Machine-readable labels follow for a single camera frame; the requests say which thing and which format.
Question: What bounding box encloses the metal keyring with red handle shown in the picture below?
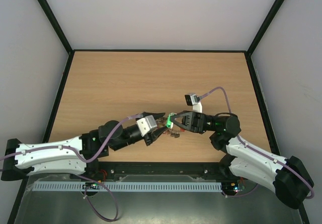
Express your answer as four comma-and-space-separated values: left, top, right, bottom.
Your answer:
156, 117, 180, 138

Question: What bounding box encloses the green key tag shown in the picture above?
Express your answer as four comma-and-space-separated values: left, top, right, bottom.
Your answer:
166, 113, 175, 129

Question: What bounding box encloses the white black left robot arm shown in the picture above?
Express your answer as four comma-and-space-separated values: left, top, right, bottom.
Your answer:
1, 112, 167, 181

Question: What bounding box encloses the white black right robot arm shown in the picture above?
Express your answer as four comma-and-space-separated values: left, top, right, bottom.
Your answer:
169, 111, 314, 209

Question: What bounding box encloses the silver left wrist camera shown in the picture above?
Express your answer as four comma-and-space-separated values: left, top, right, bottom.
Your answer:
136, 115, 157, 137

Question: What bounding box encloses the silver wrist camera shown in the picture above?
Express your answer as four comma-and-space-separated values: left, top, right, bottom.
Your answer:
185, 93, 200, 106
136, 115, 157, 137

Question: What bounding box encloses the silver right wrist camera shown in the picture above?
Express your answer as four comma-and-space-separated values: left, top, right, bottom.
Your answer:
185, 93, 200, 106

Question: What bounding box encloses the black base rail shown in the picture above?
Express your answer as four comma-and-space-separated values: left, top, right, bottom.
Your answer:
83, 161, 240, 182

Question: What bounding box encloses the black enclosure frame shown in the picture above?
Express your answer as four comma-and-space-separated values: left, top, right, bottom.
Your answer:
6, 0, 310, 224

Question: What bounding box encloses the white slotted cable duct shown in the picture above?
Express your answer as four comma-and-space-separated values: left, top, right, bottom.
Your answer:
32, 181, 222, 192

